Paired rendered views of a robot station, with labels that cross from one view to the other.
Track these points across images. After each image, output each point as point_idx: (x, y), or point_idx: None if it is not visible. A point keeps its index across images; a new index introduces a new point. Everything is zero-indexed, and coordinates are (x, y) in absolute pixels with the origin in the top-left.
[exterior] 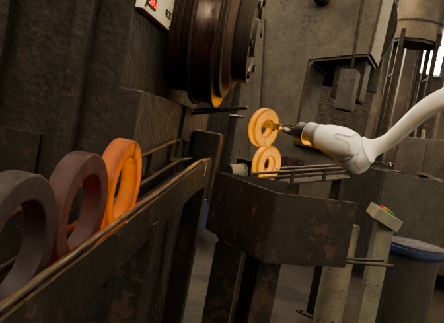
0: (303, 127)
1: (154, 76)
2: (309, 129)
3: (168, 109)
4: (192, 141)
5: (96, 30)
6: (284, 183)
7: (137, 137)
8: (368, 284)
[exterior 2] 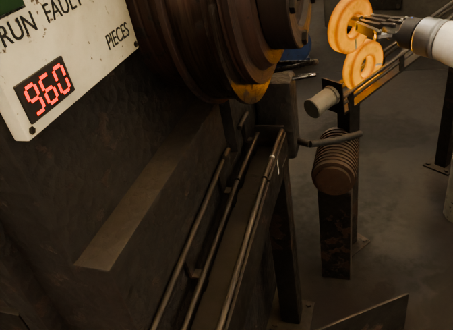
0: (412, 30)
1: (150, 122)
2: (423, 37)
3: (190, 161)
4: None
5: None
6: (402, 298)
7: (142, 303)
8: None
